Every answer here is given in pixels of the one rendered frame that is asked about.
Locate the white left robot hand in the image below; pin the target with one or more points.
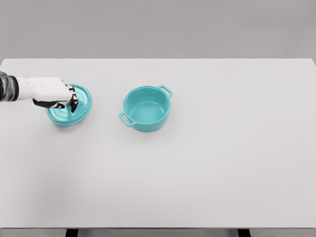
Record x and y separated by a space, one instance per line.
50 90

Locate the teal pot lid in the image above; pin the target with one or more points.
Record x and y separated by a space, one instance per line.
81 109

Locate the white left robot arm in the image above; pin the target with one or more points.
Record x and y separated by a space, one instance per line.
17 88

